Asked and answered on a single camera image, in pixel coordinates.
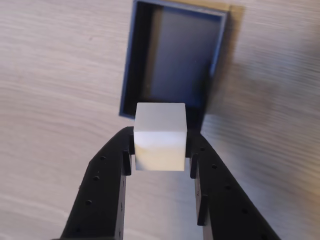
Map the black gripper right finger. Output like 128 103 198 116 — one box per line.
185 129 282 240

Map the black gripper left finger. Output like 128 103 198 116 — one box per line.
51 126 136 240

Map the white cube block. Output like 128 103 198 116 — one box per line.
133 101 188 172

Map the dark rectangular open box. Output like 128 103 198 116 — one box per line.
117 0 230 133

